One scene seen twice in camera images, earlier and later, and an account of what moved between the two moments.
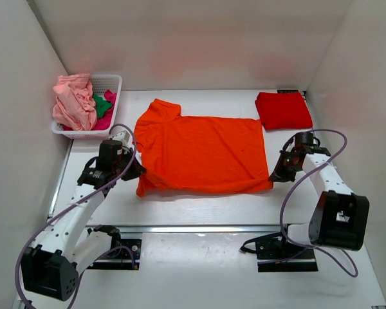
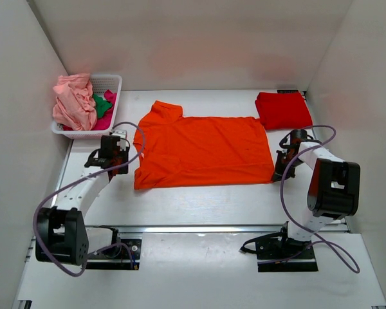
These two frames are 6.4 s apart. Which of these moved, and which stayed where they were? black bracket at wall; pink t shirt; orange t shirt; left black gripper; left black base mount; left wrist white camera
Moved: orange t shirt; left black gripper
Stayed: left wrist white camera; pink t shirt; left black base mount; black bracket at wall
